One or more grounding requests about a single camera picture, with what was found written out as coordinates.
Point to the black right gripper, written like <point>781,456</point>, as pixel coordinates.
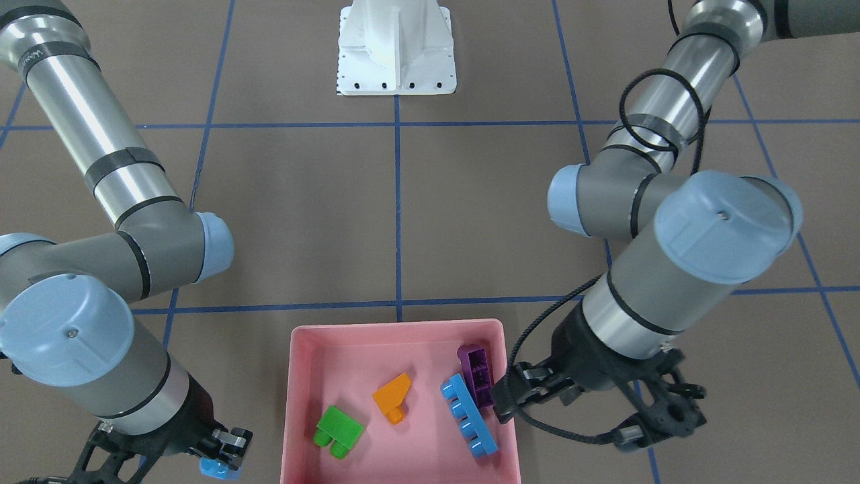
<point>193,411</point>

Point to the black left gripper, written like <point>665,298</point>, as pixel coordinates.
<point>583,357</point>

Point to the small blue toy block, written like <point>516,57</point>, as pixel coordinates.
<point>218,470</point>

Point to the purple toy block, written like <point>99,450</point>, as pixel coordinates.
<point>477,373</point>

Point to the long blue toy block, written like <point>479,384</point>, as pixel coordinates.
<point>470,421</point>

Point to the green toy block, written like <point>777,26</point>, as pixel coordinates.
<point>337,431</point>

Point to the orange sloped toy block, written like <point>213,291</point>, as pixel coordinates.
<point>391,397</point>

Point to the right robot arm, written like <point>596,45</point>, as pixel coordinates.
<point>66,317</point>

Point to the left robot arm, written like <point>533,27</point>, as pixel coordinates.
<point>694,236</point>

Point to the pink plastic box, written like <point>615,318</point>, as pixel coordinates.
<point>365,405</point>

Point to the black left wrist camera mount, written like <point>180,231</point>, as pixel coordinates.
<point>665,403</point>

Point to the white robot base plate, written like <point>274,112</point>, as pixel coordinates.
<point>395,48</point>

